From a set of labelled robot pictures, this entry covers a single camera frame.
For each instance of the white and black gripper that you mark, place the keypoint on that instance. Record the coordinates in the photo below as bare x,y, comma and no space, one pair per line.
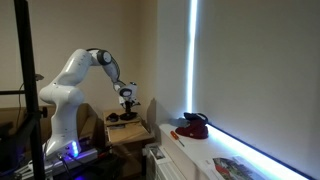
128,102

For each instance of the black plastic lunchbox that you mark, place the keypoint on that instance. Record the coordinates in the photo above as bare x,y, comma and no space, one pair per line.
128,116

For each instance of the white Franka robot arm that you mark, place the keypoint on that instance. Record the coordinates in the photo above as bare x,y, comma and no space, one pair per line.
66,86

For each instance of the robot base platform with light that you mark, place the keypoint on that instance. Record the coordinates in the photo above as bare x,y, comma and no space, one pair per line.
73,156

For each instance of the open tan nightstand drawer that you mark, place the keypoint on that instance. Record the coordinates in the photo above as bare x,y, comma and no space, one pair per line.
128,132

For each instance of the wooden nightstand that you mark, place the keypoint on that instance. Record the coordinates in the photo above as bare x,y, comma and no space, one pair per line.
128,160

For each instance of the grey simplehuman package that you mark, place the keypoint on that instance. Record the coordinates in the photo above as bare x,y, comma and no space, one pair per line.
116,127

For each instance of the brown cardboard box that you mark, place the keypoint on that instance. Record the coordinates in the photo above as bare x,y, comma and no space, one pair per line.
87,120

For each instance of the dark red baseball cap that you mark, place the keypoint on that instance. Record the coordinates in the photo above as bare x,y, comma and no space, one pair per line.
195,130

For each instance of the white magazine with picture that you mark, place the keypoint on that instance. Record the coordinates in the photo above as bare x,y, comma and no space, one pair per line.
233,168

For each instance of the grey window roller blind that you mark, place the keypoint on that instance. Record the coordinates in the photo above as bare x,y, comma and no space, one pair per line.
260,76

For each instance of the white wall radiator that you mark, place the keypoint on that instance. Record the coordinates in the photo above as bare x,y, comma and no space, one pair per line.
163,165

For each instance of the black camera stand pole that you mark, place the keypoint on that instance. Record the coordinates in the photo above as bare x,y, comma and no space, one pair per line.
28,83

